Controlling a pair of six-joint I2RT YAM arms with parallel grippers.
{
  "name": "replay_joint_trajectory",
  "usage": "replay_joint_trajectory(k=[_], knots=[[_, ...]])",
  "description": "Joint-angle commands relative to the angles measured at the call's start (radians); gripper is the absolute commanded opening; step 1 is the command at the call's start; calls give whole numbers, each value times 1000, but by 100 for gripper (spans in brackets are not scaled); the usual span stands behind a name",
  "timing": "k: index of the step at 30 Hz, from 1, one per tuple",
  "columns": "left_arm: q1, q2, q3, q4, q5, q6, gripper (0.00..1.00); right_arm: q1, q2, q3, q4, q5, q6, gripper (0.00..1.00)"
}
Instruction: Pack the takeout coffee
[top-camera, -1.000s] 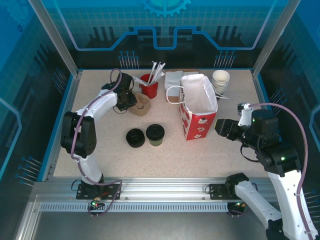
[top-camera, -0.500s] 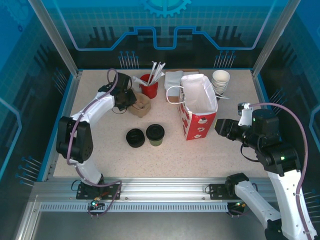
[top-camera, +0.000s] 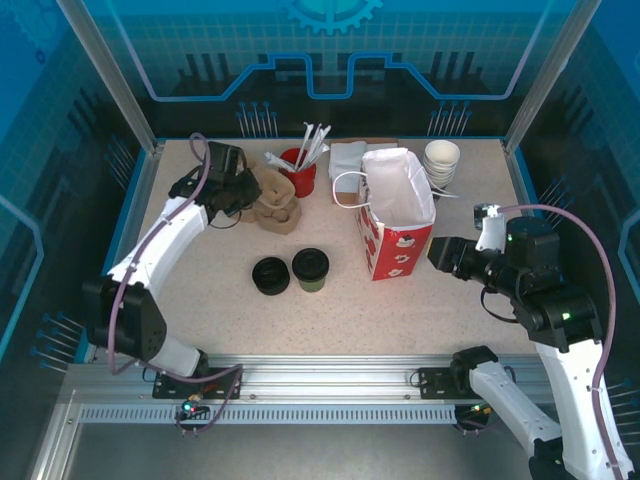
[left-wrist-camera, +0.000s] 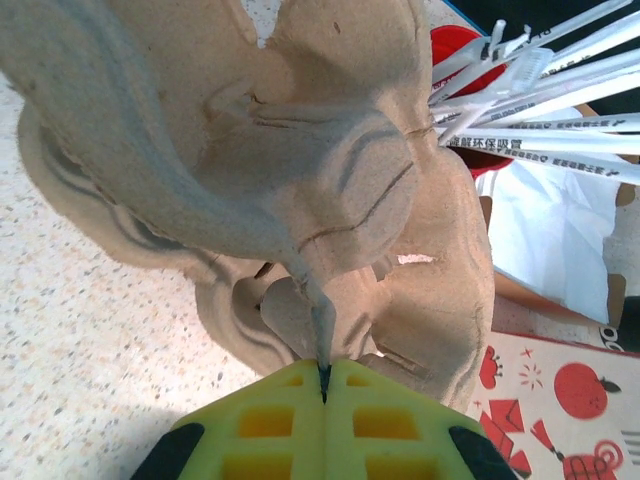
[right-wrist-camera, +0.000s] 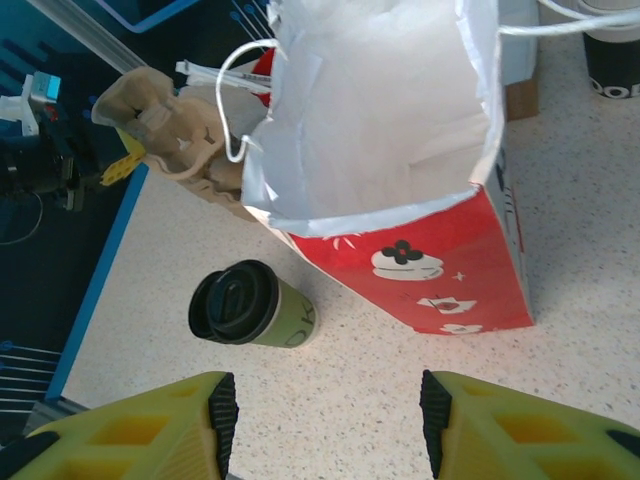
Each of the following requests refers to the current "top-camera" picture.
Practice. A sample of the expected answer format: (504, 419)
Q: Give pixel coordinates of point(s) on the aluminium side rail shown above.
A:
(146, 180)

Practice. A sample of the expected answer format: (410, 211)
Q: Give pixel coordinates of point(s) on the red metal bucket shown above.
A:
(302, 182)

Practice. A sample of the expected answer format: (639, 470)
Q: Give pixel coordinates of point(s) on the aluminium frame post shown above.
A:
(122, 85)
(544, 75)

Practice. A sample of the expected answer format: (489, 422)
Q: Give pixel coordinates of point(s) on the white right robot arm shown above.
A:
(575, 390)

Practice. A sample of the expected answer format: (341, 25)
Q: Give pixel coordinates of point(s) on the red white paper bag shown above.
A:
(395, 200)

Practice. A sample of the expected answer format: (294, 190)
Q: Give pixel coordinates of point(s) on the small LED connector board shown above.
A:
(190, 409)
(477, 410)

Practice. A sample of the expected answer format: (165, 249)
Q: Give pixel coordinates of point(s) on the white wrapped straw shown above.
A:
(281, 165)
(322, 136)
(277, 160)
(304, 142)
(312, 140)
(322, 151)

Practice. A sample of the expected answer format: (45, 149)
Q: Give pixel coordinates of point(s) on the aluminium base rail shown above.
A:
(325, 375)

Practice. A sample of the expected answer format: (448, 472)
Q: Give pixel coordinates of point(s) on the brown cardboard napkin box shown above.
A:
(382, 142)

